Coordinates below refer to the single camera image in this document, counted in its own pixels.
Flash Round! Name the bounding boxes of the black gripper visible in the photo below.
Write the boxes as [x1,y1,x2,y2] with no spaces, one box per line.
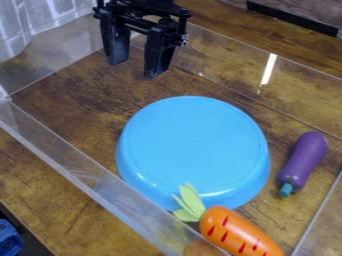
[93,0,192,79]

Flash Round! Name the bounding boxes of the orange toy carrot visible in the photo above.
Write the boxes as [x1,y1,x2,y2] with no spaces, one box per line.
[172,183,284,256]

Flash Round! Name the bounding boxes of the white curtain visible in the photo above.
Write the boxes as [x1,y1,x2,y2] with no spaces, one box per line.
[0,0,94,62]

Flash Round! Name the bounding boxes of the blue upside-down bowl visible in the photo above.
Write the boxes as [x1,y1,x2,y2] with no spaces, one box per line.
[114,96,271,211]

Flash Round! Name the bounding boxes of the purple toy eggplant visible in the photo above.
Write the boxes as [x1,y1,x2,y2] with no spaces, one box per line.
[277,131,328,198]

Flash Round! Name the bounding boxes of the blue object at corner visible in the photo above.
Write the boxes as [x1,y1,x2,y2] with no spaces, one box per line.
[0,218,24,256]

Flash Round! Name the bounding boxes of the clear acrylic enclosure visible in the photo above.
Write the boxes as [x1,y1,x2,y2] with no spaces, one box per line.
[0,17,342,256]

